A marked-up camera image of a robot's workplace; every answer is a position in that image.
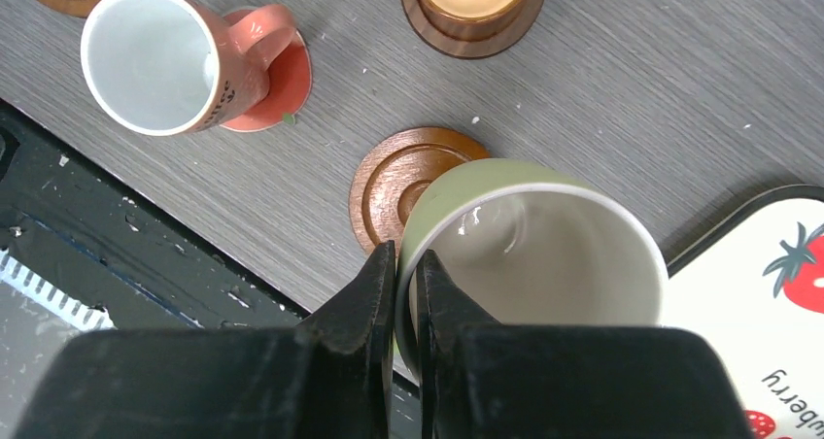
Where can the cream green mug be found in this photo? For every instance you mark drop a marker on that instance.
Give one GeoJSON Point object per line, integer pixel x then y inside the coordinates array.
{"type": "Point", "coordinates": [530, 245]}

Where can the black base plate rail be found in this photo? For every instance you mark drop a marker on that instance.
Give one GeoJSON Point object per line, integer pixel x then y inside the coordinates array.
{"type": "Point", "coordinates": [81, 253]}

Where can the small orange cup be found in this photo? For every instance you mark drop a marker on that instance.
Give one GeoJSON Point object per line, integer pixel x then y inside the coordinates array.
{"type": "Point", "coordinates": [473, 2]}

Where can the small white cup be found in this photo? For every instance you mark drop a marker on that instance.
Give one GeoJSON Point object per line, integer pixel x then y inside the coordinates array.
{"type": "Point", "coordinates": [169, 67]}

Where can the red apple paper coaster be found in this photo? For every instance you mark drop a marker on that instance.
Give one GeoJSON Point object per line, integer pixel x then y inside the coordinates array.
{"type": "Point", "coordinates": [291, 80]}

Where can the dark walnut coaster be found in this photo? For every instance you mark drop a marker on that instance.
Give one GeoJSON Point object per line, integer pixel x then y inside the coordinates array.
{"type": "Point", "coordinates": [465, 49]}

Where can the white tray black rim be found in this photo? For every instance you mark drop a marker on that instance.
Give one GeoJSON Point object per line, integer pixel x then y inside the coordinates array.
{"type": "Point", "coordinates": [752, 287]}

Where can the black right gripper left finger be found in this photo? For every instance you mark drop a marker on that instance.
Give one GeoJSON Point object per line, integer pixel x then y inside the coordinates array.
{"type": "Point", "coordinates": [330, 376]}

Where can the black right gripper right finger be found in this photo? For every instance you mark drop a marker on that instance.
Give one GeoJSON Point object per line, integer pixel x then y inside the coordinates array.
{"type": "Point", "coordinates": [481, 378]}

